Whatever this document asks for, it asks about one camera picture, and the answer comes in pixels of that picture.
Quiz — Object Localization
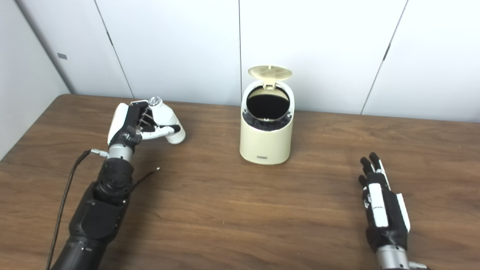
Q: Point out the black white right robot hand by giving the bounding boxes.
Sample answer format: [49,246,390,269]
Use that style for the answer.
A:
[358,152,411,252]

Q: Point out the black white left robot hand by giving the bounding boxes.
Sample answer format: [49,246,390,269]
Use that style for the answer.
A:
[107,100,182,149]

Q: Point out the small white plastic bottle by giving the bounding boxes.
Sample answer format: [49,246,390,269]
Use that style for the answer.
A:
[148,96,186,144]

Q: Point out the cream-colored bin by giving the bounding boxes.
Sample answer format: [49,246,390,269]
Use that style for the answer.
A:
[240,79,295,165]

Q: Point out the round cream bin lid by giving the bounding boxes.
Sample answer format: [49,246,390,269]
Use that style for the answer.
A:
[248,65,293,89]

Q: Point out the thin black loose wire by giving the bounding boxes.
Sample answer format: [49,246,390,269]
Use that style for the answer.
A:
[132,167,161,188]

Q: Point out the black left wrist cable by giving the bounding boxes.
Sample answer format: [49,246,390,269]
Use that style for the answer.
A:
[46,149,110,270]

